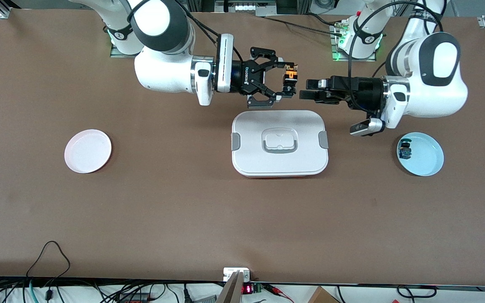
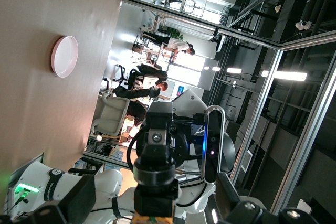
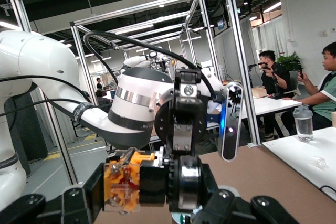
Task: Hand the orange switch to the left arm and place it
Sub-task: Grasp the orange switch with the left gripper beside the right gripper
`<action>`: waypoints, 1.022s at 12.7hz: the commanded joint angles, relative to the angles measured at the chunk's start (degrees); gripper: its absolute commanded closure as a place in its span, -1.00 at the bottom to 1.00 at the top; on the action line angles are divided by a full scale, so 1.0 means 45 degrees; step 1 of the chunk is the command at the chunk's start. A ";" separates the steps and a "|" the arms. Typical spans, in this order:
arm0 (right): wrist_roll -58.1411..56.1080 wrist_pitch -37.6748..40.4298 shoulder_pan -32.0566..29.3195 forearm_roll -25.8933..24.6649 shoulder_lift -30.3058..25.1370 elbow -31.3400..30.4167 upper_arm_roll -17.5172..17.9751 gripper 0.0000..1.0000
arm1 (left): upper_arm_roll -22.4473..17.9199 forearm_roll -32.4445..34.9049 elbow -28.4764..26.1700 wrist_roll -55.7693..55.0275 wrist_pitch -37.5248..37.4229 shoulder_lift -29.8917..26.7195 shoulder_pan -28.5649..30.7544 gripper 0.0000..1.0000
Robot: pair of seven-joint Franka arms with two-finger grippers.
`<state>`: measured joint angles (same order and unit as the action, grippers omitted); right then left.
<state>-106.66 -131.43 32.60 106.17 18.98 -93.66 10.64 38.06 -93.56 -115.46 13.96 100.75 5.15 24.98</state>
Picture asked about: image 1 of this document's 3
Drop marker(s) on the white metal bracket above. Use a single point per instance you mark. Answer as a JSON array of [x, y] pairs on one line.
[[227, 272]]

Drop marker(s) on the white lunch box grey clips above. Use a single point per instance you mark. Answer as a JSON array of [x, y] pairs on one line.
[[280, 160]]

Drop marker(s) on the pink round plate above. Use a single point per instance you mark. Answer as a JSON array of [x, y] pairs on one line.
[[87, 151]]

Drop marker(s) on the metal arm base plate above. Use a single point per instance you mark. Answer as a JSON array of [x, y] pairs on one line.
[[114, 51], [335, 52]]

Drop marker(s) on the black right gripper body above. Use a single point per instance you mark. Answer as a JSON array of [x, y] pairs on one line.
[[243, 77]]

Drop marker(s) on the aluminium profile bar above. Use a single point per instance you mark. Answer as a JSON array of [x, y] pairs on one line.
[[232, 290]]

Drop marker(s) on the green push-button switch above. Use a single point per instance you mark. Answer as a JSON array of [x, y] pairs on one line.
[[405, 149]]

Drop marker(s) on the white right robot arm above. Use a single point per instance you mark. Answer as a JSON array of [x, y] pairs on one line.
[[162, 71]]

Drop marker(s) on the light blue round plate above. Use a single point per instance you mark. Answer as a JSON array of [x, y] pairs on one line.
[[425, 158]]

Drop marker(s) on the orange push-button switch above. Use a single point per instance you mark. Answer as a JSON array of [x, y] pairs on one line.
[[291, 78]]

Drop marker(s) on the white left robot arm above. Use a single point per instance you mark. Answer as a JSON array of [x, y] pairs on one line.
[[432, 84]]

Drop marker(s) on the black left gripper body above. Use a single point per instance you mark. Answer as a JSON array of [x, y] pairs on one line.
[[362, 93]]

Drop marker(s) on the red digit display module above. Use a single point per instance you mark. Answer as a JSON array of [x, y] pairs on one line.
[[249, 289]]

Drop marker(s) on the brown cardboard box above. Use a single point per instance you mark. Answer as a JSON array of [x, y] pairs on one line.
[[322, 296]]

